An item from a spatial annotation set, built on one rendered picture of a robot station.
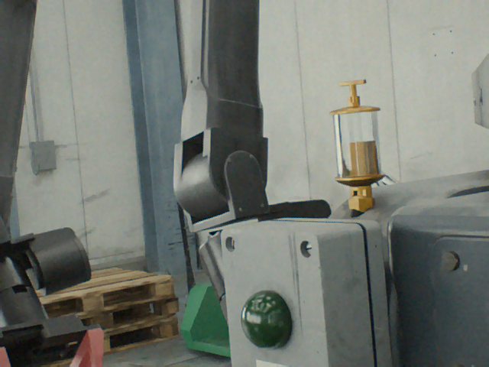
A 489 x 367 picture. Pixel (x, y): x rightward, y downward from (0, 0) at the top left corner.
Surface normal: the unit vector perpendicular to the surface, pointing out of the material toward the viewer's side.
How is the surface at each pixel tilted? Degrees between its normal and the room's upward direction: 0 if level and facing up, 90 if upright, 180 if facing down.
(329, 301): 90
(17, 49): 62
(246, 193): 79
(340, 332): 90
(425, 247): 90
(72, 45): 90
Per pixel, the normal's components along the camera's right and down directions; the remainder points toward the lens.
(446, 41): -0.77, 0.10
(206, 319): 0.59, -0.26
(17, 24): 0.32, -0.38
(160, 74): 0.63, -0.01
